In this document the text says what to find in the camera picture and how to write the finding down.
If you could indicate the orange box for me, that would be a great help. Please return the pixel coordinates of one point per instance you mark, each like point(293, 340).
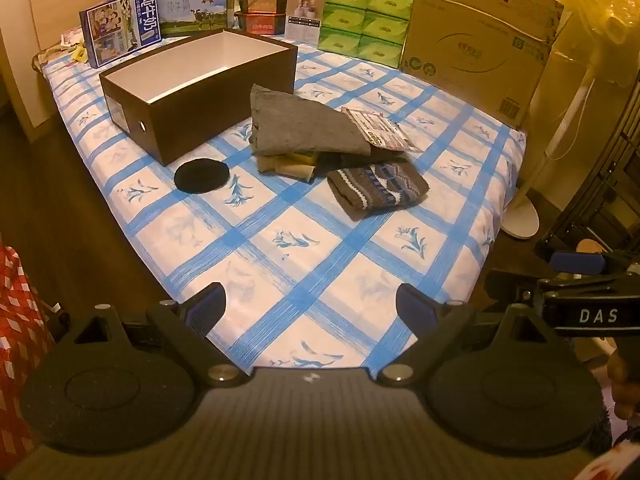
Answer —
point(260, 1)

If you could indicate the white standing fan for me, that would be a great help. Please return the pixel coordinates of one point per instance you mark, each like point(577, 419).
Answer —
point(522, 215)
point(595, 20)

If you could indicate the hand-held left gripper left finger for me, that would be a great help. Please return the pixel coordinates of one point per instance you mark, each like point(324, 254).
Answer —
point(207, 305)

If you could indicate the green and yellow sponge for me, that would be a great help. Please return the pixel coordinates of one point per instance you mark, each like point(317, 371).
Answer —
point(302, 156)

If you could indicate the black metal rack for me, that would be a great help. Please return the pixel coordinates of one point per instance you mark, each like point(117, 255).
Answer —
point(610, 185)

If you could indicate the beige stocking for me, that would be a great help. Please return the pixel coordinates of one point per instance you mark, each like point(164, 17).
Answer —
point(277, 166)

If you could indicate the brown patterned knit sock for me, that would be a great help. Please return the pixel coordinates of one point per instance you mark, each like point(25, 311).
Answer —
point(375, 187)

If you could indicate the white product box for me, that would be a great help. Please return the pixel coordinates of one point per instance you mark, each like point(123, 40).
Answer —
point(305, 15)

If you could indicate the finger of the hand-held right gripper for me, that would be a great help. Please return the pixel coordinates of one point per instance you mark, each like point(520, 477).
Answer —
point(575, 262)
point(510, 287)

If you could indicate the large cardboard box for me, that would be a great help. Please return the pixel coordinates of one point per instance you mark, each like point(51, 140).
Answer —
point(475, 35)

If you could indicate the person's right hand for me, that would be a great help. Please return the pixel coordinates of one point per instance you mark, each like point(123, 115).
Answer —
point(622, 380)

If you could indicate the black round pad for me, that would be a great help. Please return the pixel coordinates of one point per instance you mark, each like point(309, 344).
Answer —
point(200, 175)

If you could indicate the grey fluffy cloth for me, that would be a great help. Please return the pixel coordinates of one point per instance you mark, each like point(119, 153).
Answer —
point(300, 120)

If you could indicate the blue checked bed sheet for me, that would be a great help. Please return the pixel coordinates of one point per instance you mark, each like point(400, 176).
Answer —
point(300, 260)

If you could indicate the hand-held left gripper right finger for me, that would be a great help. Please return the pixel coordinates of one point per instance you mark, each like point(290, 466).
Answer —
point(415, 305)

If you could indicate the cow print milk box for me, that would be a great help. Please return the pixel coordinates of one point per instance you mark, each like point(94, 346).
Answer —
point(195, 10)

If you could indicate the red checked bag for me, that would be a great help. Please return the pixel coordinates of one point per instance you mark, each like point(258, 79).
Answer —
point(20, 340)

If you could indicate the stack of green tissue packs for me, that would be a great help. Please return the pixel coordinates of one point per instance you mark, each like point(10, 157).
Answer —
point(365, 20)

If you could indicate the dark brown storage box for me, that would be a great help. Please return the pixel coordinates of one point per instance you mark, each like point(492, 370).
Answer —
point(210, 125)

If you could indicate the blue milk carton box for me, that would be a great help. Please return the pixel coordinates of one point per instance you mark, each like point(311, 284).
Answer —
point(120, 30)

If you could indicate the red printed plastic packet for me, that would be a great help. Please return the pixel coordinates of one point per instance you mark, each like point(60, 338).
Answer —
point(382, 130)

